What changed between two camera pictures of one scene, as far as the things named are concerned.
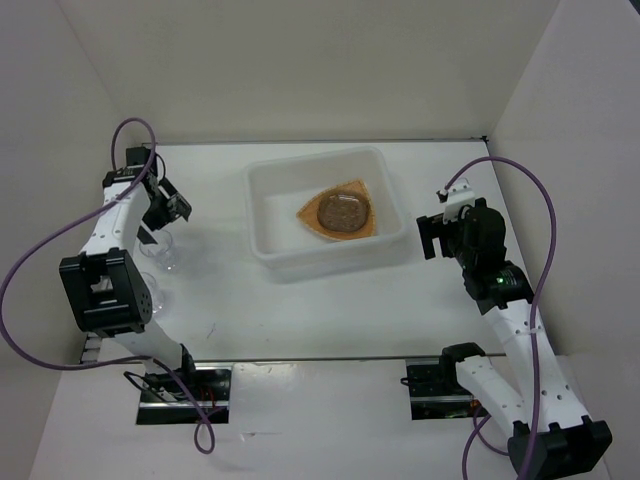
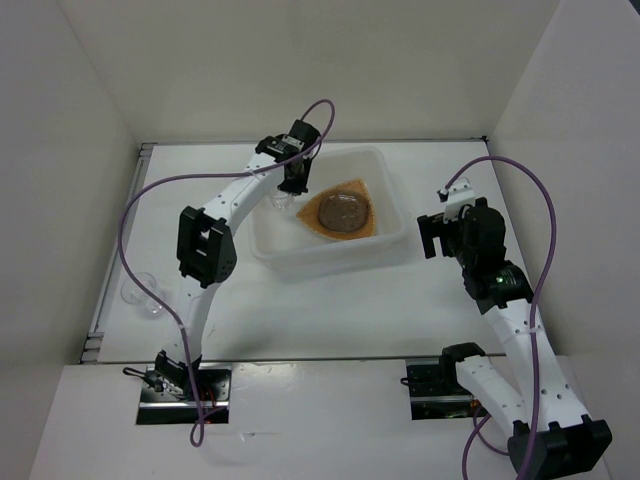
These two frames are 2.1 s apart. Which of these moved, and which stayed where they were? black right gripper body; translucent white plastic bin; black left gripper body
Moved: black left gripper body
Stayed: translucent white plastic bin; black right gripper body
